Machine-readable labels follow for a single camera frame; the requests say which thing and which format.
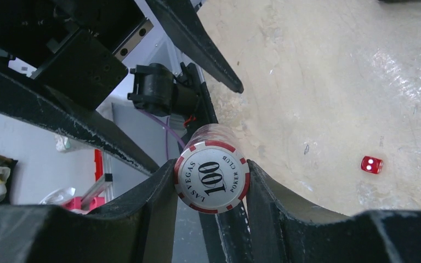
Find red 100 chip stack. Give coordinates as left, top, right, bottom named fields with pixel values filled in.
left=173, top=123, right=250, bottom=214

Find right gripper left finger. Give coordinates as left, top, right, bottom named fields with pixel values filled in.
left=0, top=160, right=177, bottom=262

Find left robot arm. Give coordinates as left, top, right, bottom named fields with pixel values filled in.
left=0, top=1, right=244, bottom=175

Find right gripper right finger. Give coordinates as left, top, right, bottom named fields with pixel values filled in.
left=247, top=161, right=421, bottom=262

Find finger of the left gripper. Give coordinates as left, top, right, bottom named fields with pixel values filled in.
left=146, top=0, right=244, bottom=94

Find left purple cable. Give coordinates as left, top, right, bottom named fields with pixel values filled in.
left=138, top=108, right=186, bottom=161

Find lone red die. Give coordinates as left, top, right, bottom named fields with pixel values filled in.
left=360, top=156, right=383, bottom=174

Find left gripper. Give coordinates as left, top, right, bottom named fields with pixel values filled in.
left=0, top=1, right=159, bottom=175

